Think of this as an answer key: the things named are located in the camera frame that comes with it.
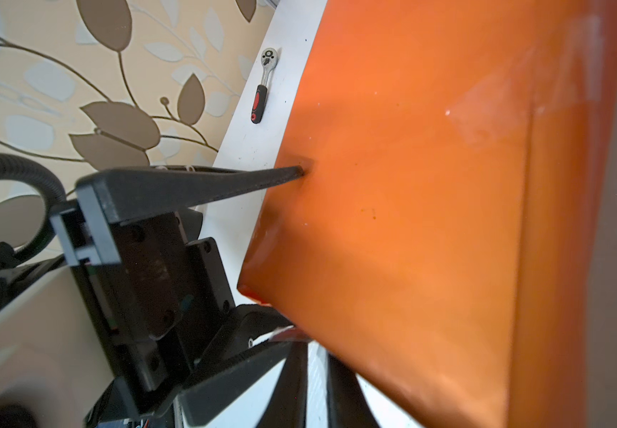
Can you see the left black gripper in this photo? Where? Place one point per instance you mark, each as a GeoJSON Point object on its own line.
{"type": "Point", "coordinates": [162, 308]}

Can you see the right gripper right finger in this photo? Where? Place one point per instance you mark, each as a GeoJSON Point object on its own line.
{"type": "Point", "coordinates": [346, 403]}

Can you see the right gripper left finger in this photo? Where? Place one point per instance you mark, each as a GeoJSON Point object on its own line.
{"type": "Point", "coordinates": [288, 404]}

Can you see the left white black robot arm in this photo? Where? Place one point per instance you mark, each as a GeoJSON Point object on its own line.
{"type": "Point", "coordinates": [30, 248]}

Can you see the red handled ratchet wrench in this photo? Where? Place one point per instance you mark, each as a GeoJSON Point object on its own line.
{"type": "Point", "coordinates": [269, 61]}

